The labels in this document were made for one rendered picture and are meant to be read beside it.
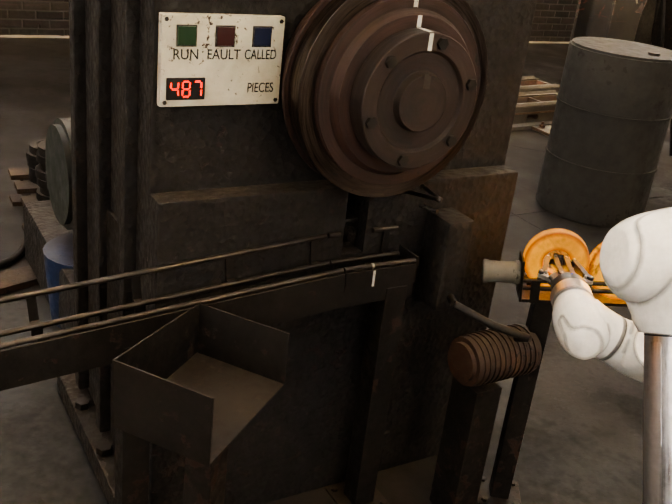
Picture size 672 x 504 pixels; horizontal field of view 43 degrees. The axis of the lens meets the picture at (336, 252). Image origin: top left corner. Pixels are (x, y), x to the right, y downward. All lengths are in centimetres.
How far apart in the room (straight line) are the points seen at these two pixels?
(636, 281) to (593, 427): 171
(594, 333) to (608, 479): 98
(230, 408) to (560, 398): 161
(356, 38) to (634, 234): 73
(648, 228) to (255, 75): 90
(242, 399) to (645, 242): 80
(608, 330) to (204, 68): 96
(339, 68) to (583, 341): 72
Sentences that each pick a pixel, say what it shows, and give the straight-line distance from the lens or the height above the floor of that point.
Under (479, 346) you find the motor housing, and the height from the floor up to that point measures 53.
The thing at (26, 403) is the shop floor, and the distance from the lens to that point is 270.
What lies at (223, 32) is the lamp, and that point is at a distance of 173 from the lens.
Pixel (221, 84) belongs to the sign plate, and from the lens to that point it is 176.
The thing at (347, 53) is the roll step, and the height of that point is 120.
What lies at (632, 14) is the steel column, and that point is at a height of 90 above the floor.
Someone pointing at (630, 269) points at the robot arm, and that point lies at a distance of 121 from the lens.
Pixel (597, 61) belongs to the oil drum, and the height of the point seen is 83.
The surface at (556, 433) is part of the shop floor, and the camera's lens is 280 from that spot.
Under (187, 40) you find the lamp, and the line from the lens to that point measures 171.
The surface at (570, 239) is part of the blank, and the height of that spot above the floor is 79.
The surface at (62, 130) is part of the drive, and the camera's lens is 295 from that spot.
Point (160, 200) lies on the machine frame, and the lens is 176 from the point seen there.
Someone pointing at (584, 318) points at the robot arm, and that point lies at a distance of 176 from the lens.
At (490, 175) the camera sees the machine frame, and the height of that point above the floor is 87.
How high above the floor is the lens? 151
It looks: 24 degrees down
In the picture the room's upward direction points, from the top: 7 degrees clockwise
